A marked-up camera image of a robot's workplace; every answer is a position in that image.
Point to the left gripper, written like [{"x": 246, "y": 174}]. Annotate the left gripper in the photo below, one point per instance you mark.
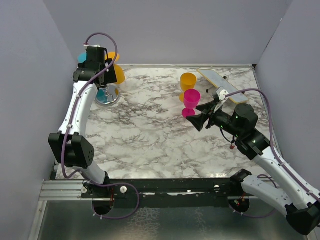
[{"x": 109, "y": 75}]

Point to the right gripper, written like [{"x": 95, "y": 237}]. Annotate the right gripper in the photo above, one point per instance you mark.
[{"x": 198, "y": 120}]

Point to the yellow wine glass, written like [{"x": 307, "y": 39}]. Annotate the yellow wine glass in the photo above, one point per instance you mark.
[
  {"x": 187, "y": 81},
  {"x": 119, "y": 72}
]

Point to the pink wine glass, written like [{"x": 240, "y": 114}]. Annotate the pink wine glass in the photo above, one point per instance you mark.
[{"x": 191, "y": 99}]

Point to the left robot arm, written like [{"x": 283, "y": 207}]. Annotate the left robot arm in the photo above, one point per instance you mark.
[{"x": 71, "y": 149}]

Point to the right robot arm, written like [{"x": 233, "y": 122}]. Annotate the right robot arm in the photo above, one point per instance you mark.
[{"x": 296, "y": 199}]

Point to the chrome wine glass rack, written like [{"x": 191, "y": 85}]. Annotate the chrome wine glass rack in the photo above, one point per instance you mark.
[{"x": 108, "y": 96}]

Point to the blue wine glass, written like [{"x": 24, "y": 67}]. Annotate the blue wine glass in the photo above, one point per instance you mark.
[{"x": 81, "y": 57}]

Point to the black tablet stand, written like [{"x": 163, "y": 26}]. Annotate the black tablet stand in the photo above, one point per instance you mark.
[{"x": 210, "y": 92}]

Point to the yellow framed tablet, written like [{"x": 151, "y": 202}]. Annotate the yellow framed tablet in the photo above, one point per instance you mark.
[{"x": 238, "y": 98}]

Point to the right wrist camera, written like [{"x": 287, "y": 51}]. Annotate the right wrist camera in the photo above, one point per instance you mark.
[{"x": 221, "y": 94}]

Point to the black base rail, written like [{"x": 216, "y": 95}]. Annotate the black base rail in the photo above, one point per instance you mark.
[{"x": 165, "y": 193}]

